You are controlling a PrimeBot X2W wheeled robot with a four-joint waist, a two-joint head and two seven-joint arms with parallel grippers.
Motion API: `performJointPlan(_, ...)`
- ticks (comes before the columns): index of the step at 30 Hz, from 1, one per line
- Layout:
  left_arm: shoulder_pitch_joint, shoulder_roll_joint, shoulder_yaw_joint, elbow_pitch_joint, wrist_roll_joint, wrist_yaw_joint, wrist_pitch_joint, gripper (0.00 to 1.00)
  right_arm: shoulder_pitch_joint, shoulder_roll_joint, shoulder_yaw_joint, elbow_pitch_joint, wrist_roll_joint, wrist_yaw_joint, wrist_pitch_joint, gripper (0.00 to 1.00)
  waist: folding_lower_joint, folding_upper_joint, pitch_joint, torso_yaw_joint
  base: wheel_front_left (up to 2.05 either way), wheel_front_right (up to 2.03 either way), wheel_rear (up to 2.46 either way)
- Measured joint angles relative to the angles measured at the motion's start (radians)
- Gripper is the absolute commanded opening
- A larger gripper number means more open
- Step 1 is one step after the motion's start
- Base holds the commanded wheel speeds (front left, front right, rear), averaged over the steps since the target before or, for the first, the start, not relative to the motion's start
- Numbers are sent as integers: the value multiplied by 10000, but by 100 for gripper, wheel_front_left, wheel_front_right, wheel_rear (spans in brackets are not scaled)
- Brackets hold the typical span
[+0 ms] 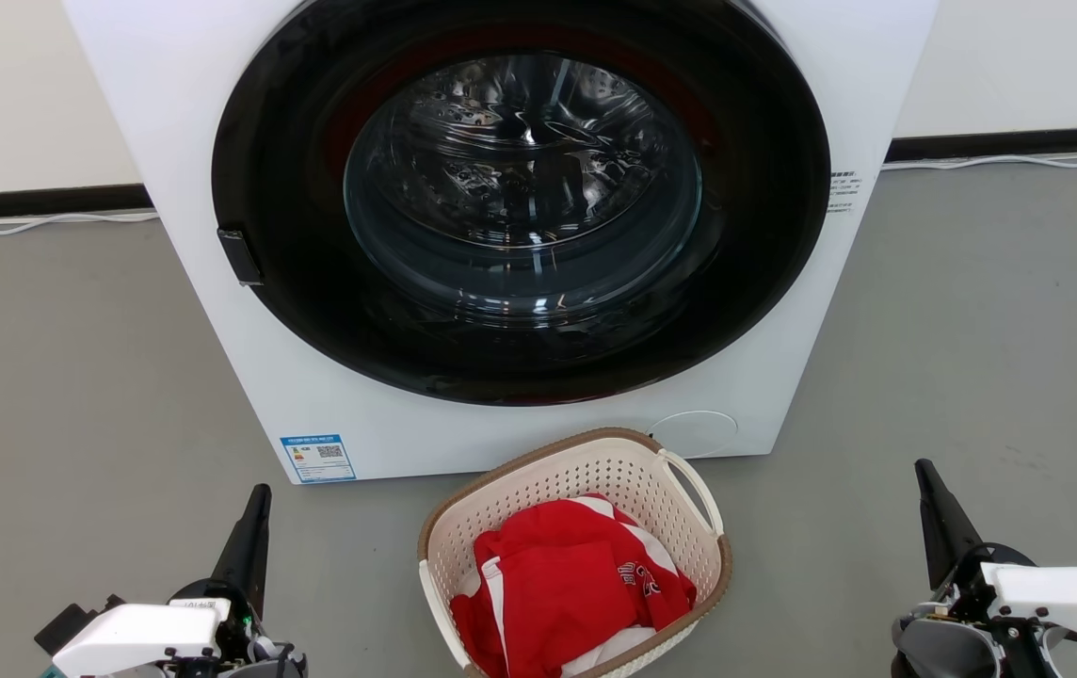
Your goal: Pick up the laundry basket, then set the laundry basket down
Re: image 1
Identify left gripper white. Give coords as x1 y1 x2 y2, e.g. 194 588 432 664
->
54 484 273 678

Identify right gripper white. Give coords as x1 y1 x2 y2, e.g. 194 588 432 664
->
915 459 1077 653

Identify beige perforated laundry basket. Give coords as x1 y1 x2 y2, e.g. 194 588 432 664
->
417 428 733 678

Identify blue energy label sticker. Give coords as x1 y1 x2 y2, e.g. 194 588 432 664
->
280 433 358 484

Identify white washing machine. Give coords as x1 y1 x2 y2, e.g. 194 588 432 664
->
63 0 940 486

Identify round white filter cover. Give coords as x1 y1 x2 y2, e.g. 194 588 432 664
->
647 411 739 460

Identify red and white garment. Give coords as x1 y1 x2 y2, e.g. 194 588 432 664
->
449 494 698 678

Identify round black washer door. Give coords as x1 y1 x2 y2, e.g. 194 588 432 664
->
211 0 831 408

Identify white text sticker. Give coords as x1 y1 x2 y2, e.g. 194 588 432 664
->
826 169 865 218

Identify black baseboard strip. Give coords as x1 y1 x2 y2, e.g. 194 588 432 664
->
885 125 1077 163
0 184 155 222

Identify black door handle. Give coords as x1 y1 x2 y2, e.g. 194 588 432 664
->
217 228 265 286

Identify white floor cable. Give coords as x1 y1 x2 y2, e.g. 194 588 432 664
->
0 211 160 236
882 148 1077 171

